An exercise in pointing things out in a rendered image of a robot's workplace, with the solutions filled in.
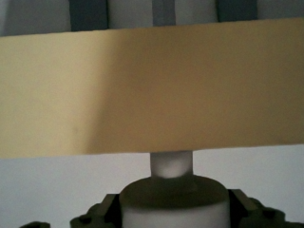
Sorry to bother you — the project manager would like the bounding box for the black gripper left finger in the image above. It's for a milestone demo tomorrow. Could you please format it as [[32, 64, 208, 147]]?
[[19, 194, 120, 228]]

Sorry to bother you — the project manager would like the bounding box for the beige door knob with square spindle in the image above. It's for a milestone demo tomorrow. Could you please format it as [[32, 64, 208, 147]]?
[[119, 0, 231, 228]]

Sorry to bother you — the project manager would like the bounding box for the tan wooden board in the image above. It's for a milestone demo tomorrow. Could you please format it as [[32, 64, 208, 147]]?
[[0, 17, 304, 159]]

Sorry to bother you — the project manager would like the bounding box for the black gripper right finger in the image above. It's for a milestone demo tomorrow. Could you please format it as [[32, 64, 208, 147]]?
[[227, 188, 304, 228]]

